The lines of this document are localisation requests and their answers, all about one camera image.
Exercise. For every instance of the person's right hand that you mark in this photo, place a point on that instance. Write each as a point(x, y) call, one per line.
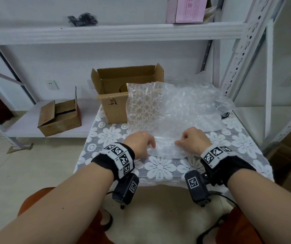
point(196, 142)

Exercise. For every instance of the person's left hand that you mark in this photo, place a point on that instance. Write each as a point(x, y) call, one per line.
point(140, 144)

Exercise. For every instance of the large-bubble clear bubble wrap sheet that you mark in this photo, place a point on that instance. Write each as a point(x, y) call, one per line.
point(145, 106)

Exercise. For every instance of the clear bubble wrap heap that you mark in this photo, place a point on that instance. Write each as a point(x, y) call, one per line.
point(198, 101)

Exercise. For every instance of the round gold tin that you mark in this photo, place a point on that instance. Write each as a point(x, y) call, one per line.
point(123, 88)

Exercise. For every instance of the person's left forearm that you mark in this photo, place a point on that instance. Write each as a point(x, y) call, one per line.
point(59, 208)

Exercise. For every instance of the person's right forearm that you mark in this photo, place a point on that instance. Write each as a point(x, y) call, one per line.
point(270, 208)

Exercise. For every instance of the small brown cardboard box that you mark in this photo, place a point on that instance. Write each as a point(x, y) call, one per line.
point(59, 124)

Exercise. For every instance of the pink box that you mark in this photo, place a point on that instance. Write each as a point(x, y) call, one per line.
point(188, 10)

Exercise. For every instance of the white floral lace tablecloth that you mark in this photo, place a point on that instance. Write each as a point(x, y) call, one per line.
point(160, 170)

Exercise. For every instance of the black left wristband with markers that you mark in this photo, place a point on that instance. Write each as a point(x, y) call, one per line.
point(107, 160)

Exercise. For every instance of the black wristband with markers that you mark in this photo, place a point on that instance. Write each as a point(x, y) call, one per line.
point(107, 160)
point(234, 167)

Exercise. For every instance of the black right wristband with markers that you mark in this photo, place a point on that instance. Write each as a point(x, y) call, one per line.
point(234, 167)

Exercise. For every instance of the black sandal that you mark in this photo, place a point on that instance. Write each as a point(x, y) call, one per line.
point(204, 235)
point(109, 222)

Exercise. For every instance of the orange trousers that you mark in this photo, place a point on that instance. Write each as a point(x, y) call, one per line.
point(239, 228)

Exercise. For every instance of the white metal shelving rack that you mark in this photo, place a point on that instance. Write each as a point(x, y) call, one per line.
point(268, 73)
point(109, 33)

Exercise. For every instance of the black crumpled plastic bundle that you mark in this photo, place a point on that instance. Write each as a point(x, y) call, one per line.
point(83, 19)

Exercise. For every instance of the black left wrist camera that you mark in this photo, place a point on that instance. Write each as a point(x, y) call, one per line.
point(125, 190)

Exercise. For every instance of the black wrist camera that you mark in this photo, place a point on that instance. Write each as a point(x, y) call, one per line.
point(125, 190)
point(197, 190)

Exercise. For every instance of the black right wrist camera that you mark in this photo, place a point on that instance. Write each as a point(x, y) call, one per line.
point(197, 190)

